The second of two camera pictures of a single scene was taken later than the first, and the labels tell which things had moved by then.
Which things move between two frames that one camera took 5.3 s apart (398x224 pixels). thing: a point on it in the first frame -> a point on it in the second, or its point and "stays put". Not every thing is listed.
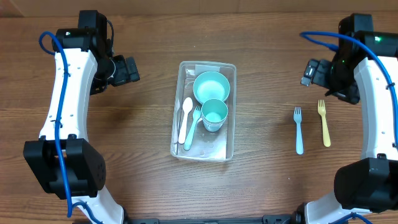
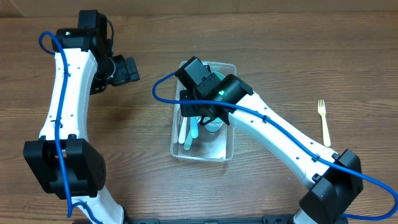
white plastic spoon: (187, 106) stays put
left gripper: (122, 74) stays put
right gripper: (351, 93) -> (191, 109)
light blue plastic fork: (297, 117) -> (194, 126)
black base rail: (285, 218) stays put
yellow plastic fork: (321, 109) stays put
